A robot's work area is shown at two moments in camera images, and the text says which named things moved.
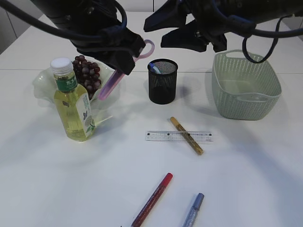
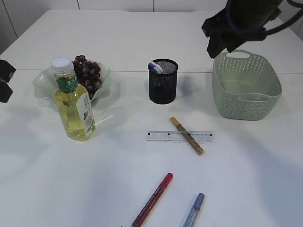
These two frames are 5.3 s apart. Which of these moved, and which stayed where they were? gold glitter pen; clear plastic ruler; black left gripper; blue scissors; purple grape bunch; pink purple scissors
Moved: pink purple scissors; black left gripper
Stayed: blue scissors; gold glitter pen; clear plastic ruler; purple grape bunch
